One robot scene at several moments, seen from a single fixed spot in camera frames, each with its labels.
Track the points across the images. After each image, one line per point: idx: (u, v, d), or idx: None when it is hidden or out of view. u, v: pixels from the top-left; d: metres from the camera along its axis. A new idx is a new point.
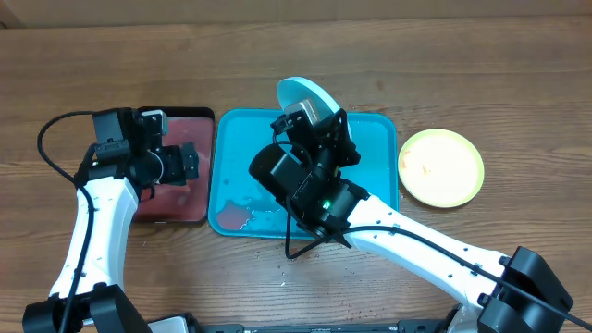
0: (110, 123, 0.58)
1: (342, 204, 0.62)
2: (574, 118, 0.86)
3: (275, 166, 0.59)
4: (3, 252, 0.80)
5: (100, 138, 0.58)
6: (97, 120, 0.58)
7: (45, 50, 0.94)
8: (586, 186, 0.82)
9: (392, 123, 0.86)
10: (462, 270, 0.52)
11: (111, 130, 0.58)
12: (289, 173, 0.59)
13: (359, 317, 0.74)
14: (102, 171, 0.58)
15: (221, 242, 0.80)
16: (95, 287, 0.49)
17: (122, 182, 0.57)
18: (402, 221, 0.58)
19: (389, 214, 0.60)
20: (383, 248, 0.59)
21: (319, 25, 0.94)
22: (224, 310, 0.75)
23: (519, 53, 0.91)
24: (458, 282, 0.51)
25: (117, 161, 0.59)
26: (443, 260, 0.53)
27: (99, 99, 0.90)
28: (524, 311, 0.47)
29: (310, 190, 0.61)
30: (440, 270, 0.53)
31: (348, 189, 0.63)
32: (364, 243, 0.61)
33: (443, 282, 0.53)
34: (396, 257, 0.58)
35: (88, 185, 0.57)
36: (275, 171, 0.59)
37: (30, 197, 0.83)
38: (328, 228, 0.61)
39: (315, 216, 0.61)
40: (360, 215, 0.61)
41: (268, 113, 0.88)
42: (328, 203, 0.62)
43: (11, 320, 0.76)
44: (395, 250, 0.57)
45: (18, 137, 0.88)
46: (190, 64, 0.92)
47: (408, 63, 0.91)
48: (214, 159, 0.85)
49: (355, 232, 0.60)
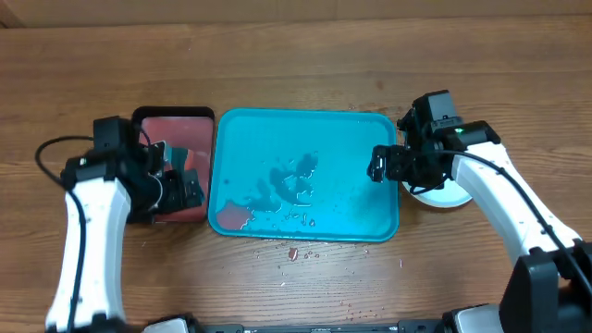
0: (110, 128, 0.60)
1: (477, 135, 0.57)
2: (575, 118, 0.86)
3: (437, 94, 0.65)
4: (3, 252, 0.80)
5: (96, 141, 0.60)
6: (97, 127, 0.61)
7: (43, 50, 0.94)
8: (588, 186, 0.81)
9: (392, 124, 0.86)
10: (535, 223, 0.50)
11: (109, 136, 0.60)
12: (443, 102, 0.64)
13: (359, 316, 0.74)
14: (90, 172, 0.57)
15: (221, 242, 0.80)
16: (94, 316, 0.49)
17: (114, 184, 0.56)
18: (512, 172, 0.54)
19: (507, 162, 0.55)
20: (479, 185, 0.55)
21: (318, 24, 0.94)
22: (224, 310, 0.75)
23: (519, 52, 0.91)
24: (525, 231, 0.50)
25: (107, 159, 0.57)
26: (523, 207, 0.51)
27: (98, 99, 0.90)
28: (565, 302, 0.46)
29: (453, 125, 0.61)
30: (515, 215, 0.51)
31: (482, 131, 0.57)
32: (464, 176, 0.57)
33: (513, 232, 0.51)
34: (482, 192, 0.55)
35: (77, 189, 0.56)
36: (433, 98, 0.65)
37: (29, 197, 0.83)
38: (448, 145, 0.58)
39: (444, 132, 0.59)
40: (485, 151, 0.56)
41: (268, 113, 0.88)
42: (462, 129, 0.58)
43: (11, 320, 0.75)
44: (487, 185, 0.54)
45: (16, 137, 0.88)
46: (189, 64, 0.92)
47: (408, 63, 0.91)
48: (214, 159, 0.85)
49: (468, 160, 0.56)
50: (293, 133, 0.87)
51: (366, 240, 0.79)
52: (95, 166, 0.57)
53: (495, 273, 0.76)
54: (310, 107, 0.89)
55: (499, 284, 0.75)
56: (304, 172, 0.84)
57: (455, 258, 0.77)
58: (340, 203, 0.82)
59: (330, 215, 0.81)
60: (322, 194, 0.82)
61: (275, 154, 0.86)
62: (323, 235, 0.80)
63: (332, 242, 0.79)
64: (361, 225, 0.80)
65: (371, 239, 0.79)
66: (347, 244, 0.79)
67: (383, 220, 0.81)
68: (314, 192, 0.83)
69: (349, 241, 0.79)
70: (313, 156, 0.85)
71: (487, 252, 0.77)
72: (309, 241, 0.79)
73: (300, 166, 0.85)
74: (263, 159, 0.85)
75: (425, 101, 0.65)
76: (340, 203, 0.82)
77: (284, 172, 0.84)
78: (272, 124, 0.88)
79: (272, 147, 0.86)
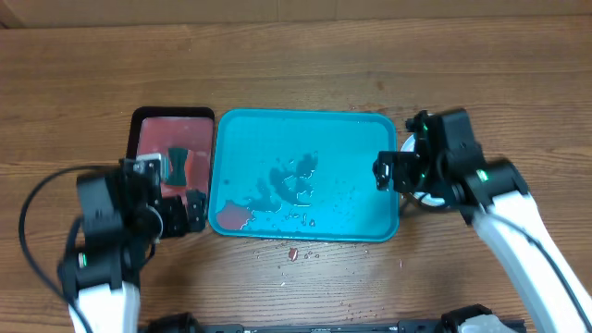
0: (96, 191, 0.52)
1: (505, 185, 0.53)
2: (574, 118, 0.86)
3: (453, 116, 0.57)
4: (3, 252, 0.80)
5: (86, 210, 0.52)
6: (81, 191, 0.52)
7: (43, 50, 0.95)
8: (587, 186, 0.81)
9: (392, 124, 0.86)
10: (571, 310, 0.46)
11: (100, 203, 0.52)
12: (459, 126, 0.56)
13: (359, 316, 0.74)
14: (92, 271, 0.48)
15: (221, 242, 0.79)
16: None
17: (122, 292, 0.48)
18: (546, 243, 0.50)
19: (539, 228, 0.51)
20: (508, 252, 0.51)
21: (318, 25, 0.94)
22: (224, 310, 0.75)
23: (519, 53, 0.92)
24: (561, 320, 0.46)
25: (108, 251, 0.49)
26: (557, 290, 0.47)
27: (99, 99, 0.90)
28: None
29: (470, 157, 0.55)
30: (549, 298, 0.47)
31: (511, 172, 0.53)
32: (489, 235, 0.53)
33: (545, 317, 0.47)
34: (511, 262, 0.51)
35: (80, 300, 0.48)
36: (450, 119, 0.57)
37: (30, 197, 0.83)
38: (470, 195, 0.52)
39: (462, 173, 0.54)
40: (514, 213, 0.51)
41: (268, 113, 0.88)
42: (485, 172, 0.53)
43: (12, 320, 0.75)
44: (519, 258, 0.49)
45: (17, 137, 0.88)
46: (189, 64, 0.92)
47: (408, 63, 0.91)
48: (214, 159, 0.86)
49: (497, 223, 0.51)
50: (293, 133, 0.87)
51: (366, 240, 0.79)
52: (96, 262, 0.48)
53: (495, 274, 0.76)
54: (310, 107, 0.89)
55: (499, 284, 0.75)
56: (304, 172, 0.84)
57: (455, 258, 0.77)
58: (340, 203, 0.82)
59: (330, 215, 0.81)
60: (322, 194, 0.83)
61: (275, 154, 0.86)
62: (323, 236, 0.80)
63: (332, 242, 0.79)
64: (361, 225, 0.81)
65: (371, 239, 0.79)
66: (347, 244, 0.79)
67: (383, 220, 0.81)
68: (314, 192, 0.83)
69: (349, 241, 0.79)
70: (313, 156, 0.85)
71: (486, 252, 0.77)
72: (309, 241, 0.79)
73: (300, 166, 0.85)
74: (263, 159, 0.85)
75: (440, 125, 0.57)
76: (339, 203, 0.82)
77: (284, 172, 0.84)
78: (272, 125, 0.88)
79: (272, 148, 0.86)
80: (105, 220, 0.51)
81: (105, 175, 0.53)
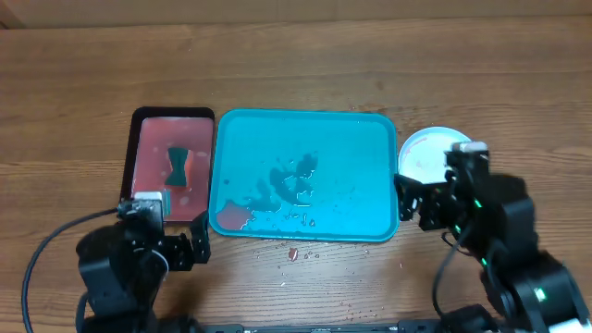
0: (101, 274, 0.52)
1: (561, 297, 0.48)
2: (574, 118, 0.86)
3: (515, 204, 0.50)
4: (3, 252, 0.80)
5: (95, 293, 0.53)
6: (86, 276, 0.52)
7: (43, 50, 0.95)
8: (587, 186, 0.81)
9: (392, 123, 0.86)
10: None
11: (109, 288, 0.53)
12: (524, 218, 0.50)
13: (359, 316, 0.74)
14: None
15: (221, 242, 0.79)
16: None
17: None
18: None
19: None
20: None
21: (318, 25, 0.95)
22: (224, 310, 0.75)
23: (519, 53, 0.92)
24: None
25: None
26: None
27: (99, 99, 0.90)
28: None
29: (521, 253, 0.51)
30: None
31: (568, 282, 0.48)
32: None
33: None
34: None
35: None
36: (511, 210, 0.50)
37: (30, 198, 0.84)
38: (521, 311, 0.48)
39: (515, 282, 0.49)
40: None
41: (268, 113, 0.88)
42: (544, 289, 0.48)
43: (12, 320, 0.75)
44: None
45: (17, 137, 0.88)
46: (189, 64, 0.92)
47: (408, 63, 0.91)
48: (214, 159, 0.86)
49: None
50: (293, 134, 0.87)
51: (366, 240, 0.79)
52: None
53: None
54: (310, 107, 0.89)
55: None
56: (304, 172, 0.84)
57: (456, 258, 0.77)
58: (340, 203, 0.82)
59: (330, 215, 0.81)
60: (322, 194, 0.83)
61: (275, 154, 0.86)
62: (323, 236, 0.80)
63: (332, 242, 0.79)
64: (361, 225, 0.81)
65: (371, 239, 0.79)
66: (347, 244, 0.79)
67: (383, 220, 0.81)
68: (314, 192, 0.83)
69: (349, 241, 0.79)
70: (313, 156, 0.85)
71: None
72: (309, 241, 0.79)
73: (300, 166, 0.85)
74: (263, 159, 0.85)
75: (504, 217, 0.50)
76: (340, 203, 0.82)
77: (285, 172, 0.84)
78: (273, 125, 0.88)
79: (272, 148, 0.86)
80: (117, 302, 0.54)
81: (110, 256, 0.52)
